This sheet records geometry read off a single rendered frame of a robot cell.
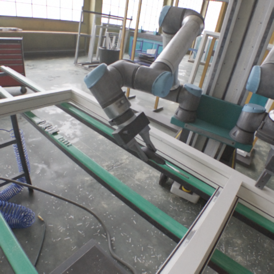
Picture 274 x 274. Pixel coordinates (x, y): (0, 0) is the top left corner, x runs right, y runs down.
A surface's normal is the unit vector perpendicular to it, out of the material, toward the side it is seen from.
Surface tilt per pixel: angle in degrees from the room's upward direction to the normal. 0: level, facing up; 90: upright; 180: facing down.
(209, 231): 0
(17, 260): 0
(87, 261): 0
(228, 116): 90
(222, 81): 90
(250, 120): 90
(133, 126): 56
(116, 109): 76
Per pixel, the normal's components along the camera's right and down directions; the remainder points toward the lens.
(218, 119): -0.48, 0.40
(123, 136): 0.54, -0.06
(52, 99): 0.75, 0.44
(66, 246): 0.15, -0.84
